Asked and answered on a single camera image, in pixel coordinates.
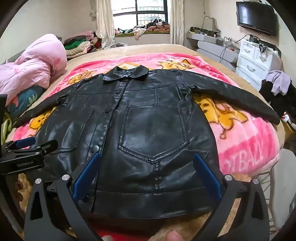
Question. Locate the pink comforter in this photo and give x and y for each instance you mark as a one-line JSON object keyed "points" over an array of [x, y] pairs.
{"points": [[34, 60]]}

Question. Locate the person's right hand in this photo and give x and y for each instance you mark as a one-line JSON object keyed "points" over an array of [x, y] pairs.
{"points": [[173, 236]]}

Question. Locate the cream curtain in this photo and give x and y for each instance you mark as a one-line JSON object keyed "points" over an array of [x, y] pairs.
{"points": [[104, 20], [177, 20]]}

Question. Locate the heap of clothes on sill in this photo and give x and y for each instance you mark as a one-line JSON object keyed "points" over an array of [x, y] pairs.
{"points": [[150, 27]]}

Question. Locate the pink printed blanket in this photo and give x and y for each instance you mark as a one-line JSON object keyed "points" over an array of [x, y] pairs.
{"points": [[242, 148]]}

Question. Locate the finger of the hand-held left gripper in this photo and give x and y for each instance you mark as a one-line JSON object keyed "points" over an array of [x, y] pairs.
{"points": [[25, 141], [48, 146]]}

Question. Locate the black leather jacket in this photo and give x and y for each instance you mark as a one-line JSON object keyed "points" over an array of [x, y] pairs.
{"points": [[148, 129]]}

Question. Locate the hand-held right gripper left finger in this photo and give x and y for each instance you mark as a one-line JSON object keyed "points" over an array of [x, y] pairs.
{"points": [[89, 171]]}

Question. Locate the pile of folded clothes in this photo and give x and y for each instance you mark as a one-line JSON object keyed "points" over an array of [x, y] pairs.
{"points": [[78, 45]]}

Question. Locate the beige bed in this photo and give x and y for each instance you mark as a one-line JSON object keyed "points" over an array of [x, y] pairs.
{"points": [[143, 49]]}

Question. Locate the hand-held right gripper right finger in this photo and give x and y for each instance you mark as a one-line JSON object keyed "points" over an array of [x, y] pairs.
{"points": [[207, 173]]}

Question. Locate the grey wall shelf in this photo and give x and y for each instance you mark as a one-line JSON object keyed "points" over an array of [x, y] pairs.
{"points": [[215, 49]]}

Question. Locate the teal floral pillow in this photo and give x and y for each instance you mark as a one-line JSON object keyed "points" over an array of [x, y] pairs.
{"points": [[25, 97]]}

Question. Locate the clutter of small shelf items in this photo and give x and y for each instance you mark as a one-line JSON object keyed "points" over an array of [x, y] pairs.
{"points": [[208, 32]]}

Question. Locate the red cloth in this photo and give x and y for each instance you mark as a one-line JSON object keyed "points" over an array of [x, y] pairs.
{"points": [[129, 229]]}

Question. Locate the black wall television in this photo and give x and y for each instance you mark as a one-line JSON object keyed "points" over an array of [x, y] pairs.
{"points": [[255, 16]]}

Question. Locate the tan fleece garment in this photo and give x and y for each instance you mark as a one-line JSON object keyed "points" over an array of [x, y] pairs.
{"points": [[189, 222]]}

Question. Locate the lavender garment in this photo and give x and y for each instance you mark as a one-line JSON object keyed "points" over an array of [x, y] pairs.
{"points": [[278, 81]]}

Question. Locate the green cloth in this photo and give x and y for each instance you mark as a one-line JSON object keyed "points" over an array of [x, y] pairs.
{"points": [[5, 129]]}

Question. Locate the white drawer cabinet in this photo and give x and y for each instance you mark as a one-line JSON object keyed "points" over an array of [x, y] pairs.
{"points": [[252, 60]]}

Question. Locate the black garment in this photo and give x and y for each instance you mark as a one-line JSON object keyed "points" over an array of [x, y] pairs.
{"points": [[272, 98]]}

